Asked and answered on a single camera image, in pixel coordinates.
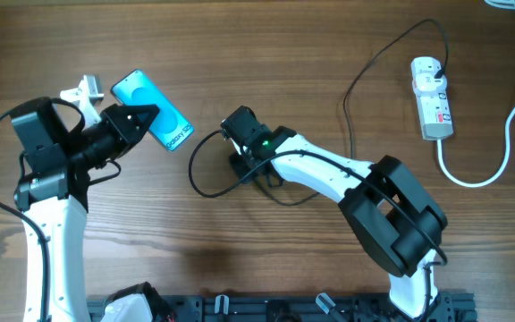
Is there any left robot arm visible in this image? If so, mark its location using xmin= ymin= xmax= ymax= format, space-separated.
xmin=11 ymin=97 xmax=159 ymax=321

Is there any black USB-C charging cable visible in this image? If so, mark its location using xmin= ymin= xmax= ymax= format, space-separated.
xmin=253 ymin=18 xmax=451 ymax=208

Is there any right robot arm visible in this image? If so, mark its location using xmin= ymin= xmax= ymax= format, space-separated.
xmin=221 ymin=106 xmax=447 ymax=320

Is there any Galaxy S25 smartphone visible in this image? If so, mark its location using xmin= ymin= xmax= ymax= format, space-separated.
xmin=110 ymin=68 xmax=195 ymax=153

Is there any white power strip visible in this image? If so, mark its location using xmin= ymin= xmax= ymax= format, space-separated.
xmin=410 ymin=56 xmax=453 ymax=141

